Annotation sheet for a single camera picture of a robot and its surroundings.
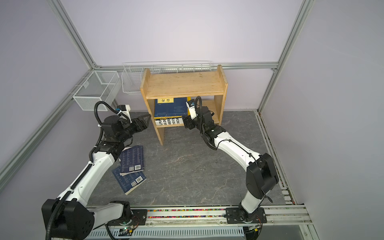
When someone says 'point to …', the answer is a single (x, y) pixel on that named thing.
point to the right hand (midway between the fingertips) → (189, 114)
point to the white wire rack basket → (132, 74)
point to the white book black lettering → (169, 121)
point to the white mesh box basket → (100, 86)
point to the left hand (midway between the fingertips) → (146, 118)
